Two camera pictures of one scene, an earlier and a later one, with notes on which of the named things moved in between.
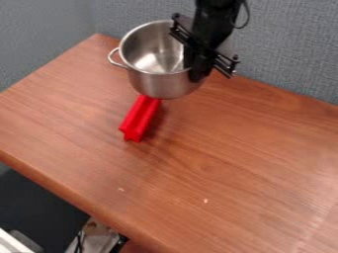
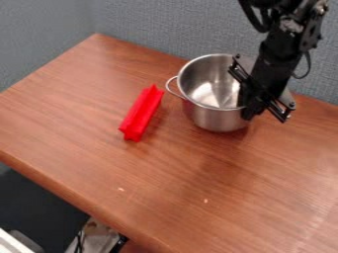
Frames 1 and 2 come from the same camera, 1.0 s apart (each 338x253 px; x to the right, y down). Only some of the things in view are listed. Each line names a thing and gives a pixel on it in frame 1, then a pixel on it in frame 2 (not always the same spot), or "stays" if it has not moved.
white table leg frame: (95, 238) stays
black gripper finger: (188, 56) → (247, 94)
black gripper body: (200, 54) → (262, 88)
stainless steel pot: (151, 52) → (208, 87)
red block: (139, 119) stays
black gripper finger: (201, 63) → (251, 105)
